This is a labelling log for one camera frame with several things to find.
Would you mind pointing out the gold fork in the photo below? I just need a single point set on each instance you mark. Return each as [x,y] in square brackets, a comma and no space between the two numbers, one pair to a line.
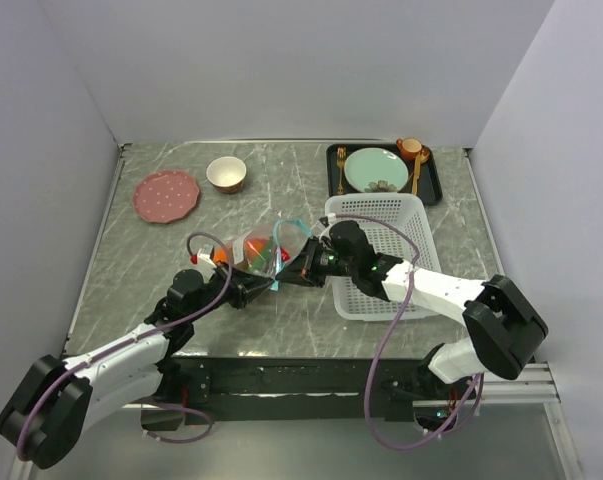
[341,160]

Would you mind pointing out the aluminium front rail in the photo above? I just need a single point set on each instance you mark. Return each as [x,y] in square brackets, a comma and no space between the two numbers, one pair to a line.
[535,385]

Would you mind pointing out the white plastic mesh basket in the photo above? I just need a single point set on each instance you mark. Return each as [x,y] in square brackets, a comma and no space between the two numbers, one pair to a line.
[394,224]

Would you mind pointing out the brown ceramic cup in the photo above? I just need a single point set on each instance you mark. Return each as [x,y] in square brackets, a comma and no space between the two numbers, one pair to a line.
[410,148]

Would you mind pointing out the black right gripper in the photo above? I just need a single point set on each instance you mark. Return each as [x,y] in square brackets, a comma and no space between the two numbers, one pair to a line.
[301,270]

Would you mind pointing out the wooden spoon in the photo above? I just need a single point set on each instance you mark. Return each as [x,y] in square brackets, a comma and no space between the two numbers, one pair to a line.
[420,159]

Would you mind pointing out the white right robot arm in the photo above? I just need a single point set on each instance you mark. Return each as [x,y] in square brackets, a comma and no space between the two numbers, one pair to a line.
[503,329]

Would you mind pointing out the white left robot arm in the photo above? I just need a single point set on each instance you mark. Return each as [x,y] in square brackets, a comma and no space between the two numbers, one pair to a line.
[58,399]

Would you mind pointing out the pink dotted plate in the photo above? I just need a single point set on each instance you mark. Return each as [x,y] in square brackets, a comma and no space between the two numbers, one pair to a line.
[165,196]

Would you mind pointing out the mint green plate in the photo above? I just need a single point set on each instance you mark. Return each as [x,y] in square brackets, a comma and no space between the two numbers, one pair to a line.
[376,170]

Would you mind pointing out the orange toy tangerine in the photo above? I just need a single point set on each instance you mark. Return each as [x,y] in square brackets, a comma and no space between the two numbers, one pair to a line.
[254,246]
[223,255]

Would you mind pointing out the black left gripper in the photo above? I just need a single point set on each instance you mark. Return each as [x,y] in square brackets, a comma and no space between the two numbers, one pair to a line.
[243,286]

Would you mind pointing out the floral paper bowl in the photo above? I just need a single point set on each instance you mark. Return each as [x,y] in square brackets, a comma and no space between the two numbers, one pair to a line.
[227,174]

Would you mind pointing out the clear zip top bag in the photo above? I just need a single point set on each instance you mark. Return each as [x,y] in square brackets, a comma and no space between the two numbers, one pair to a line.
[288,234]

